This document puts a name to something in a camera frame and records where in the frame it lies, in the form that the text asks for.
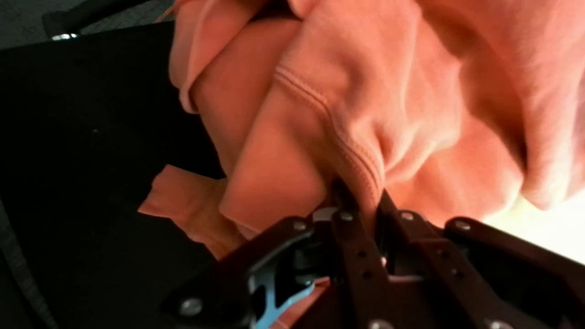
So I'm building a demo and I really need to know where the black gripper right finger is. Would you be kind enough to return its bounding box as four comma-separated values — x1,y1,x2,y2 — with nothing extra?
373,191,585,329

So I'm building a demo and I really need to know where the salmon pink sweatshirt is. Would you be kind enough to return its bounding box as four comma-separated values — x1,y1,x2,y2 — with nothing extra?
137,0,585,329

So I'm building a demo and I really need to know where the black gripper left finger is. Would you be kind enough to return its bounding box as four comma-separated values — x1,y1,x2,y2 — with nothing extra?
159,178,395,329

